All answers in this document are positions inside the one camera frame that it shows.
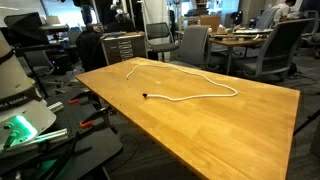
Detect white braided rope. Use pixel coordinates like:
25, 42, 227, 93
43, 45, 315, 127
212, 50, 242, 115
125, 63, 239, 102

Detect grey drawer cabinet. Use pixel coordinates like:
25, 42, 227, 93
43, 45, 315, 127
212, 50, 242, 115
100, 31, 149, 66

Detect black mesh office chair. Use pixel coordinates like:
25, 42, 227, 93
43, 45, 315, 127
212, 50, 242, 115
145, 21, 180, 63

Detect grey fabric office chair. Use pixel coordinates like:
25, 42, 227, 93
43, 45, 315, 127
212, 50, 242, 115
169, 24, 212, 70

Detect white machine with green light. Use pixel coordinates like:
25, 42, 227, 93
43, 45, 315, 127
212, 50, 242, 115
0, 87, 124, 180

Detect black bag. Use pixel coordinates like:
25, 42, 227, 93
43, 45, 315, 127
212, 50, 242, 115
75, 29, 108, 73

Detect cardboard box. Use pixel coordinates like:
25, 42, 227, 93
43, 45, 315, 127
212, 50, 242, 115
199, 14, 223, 33

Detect wooden office desk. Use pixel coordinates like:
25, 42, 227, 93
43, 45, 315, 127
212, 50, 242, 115
208, 29, 313, 76

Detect short silver aluminium extrusion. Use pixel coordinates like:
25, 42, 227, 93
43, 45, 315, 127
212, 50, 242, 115
47, 101, 65, 114

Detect long silver aluminium extrusion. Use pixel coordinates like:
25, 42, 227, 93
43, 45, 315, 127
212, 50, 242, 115
31, 128, 70, 145

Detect large grey office chair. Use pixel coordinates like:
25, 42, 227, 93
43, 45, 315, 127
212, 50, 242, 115
233, 18, 316, 82

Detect person in white shirt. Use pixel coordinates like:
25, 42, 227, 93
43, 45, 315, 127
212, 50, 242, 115
270, 0, 298, 25

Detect black stand leg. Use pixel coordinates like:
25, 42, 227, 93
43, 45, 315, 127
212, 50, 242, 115
293, 108, 320, 137

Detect black monitor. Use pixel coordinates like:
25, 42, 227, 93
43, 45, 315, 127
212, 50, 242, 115
3, 12, 44, 46

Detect black floor cable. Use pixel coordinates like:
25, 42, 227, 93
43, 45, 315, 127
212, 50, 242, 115
105, 133, 140, 174

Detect orange handled black clamp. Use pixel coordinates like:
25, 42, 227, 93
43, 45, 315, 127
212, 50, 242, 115
68, 89, 101, 107
79, 105, 118, 130

